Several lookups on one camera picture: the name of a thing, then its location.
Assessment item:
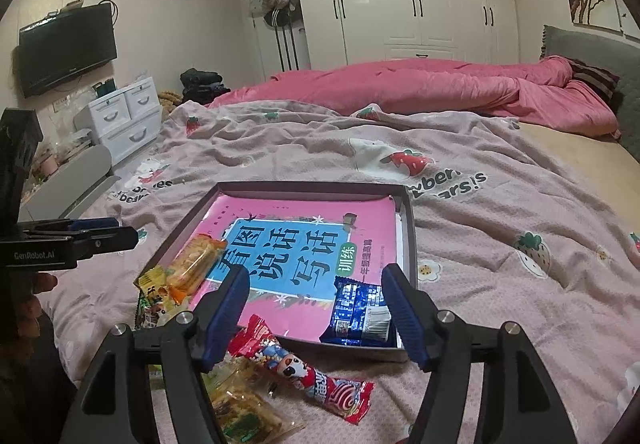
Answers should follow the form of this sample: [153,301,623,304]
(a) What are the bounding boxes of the black wall television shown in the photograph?
[18,3,119,99]

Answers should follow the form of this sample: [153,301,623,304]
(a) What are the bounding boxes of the blue snack packet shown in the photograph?
[319,276,401,348]

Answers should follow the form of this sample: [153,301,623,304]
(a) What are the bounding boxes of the orange wafer packet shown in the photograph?
[166,233,229,306]

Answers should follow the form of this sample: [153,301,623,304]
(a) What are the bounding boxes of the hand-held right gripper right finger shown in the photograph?
[381,264,581,444]

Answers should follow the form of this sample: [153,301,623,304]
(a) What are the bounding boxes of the pink and blue book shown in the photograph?
[187,195,401,345]

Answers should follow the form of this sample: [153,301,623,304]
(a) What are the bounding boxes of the white drawer cabinet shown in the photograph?
[73,76,164,166]

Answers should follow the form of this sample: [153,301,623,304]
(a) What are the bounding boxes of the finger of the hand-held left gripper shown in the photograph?
[69,226,140,259]
[19,218,122,234]

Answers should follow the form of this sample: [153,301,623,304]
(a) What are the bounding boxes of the pink quilt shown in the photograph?
[205,55,621,137]

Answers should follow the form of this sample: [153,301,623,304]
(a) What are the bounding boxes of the strawberry bear printed blanket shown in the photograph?
[30,100,640,444]

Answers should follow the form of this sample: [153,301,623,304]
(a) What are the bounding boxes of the clear packet of yellow biscuits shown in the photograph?
[204,353,307,444]

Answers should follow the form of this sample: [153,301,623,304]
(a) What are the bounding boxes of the person's left hand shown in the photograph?
[22,271,58,341]

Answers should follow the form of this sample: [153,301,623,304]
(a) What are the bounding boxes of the yellow cartoon snack packet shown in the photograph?
[134,266,177,331]

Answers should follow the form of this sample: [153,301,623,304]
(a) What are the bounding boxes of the grey padded chair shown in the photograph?
[19,144,122,225]

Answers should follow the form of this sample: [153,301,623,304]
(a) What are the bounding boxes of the striped dark red pillow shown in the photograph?
[566,57,621,102]

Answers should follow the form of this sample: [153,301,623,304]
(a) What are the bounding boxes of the beige bed sheet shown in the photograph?
[514,120,640,207]

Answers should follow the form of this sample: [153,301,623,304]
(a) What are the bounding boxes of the grey shallow box tray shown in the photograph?
[134,181,418,364]

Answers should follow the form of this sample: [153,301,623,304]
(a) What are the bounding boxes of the red and white snack packet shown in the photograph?
[227,314,376,426]

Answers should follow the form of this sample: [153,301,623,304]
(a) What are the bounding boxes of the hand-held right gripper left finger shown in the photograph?
[60,266,251,444]

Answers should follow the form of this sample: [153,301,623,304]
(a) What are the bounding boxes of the hanging bags and hats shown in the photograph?
[249,0,302,29]

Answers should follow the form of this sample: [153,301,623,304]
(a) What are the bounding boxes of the pile of dark clothes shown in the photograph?
[179,67,232,106]

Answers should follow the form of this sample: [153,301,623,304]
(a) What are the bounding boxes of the brown plush toy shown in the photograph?
[158,88,183,119]

